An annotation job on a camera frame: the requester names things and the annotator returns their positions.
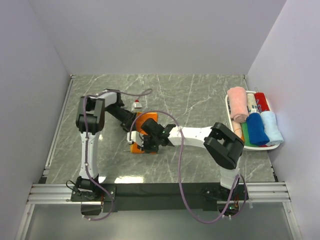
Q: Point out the green rolled towel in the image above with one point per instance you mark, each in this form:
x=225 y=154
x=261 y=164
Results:
x=246 y=135

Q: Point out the red rolled towel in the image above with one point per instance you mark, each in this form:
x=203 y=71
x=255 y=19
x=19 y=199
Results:
x=261 y=102

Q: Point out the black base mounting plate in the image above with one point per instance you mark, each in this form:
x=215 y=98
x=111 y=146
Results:
x=207 y=196

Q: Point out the aluminium frame rail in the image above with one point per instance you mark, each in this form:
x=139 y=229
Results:
x=258 y=192

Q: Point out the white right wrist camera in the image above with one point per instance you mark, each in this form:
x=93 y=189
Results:
x=135 y=137

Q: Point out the dark blue rolled towel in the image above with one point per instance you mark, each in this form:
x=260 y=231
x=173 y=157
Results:
x=256 y=130

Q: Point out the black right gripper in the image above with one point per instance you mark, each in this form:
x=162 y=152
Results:
x=146 y=148

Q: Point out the light blue rolled towel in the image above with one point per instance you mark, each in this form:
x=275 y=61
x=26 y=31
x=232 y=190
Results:
x=271 y=128

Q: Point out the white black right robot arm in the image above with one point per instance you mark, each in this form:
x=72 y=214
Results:
x=223 y=145

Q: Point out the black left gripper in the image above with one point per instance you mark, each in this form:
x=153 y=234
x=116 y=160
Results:
x=126 y=124

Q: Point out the white towel basket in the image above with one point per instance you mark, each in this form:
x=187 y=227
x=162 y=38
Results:
x=246 y=147

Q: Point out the pink rolled towel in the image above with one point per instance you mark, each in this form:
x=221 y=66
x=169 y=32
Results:
x=238 y=104

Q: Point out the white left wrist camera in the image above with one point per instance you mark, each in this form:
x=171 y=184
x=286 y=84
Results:
x=136 y=105

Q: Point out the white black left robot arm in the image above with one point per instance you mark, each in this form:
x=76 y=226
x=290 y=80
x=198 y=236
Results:
x=90 y=121

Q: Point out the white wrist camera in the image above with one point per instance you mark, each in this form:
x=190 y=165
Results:
x=136 y=105
x=135 y=137

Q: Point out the cream patterned rolled towel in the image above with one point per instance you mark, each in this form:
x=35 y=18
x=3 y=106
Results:
x=251 y=104

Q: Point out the grey orange giraffe towel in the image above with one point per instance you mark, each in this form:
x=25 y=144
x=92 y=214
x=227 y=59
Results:
x=134 y=148

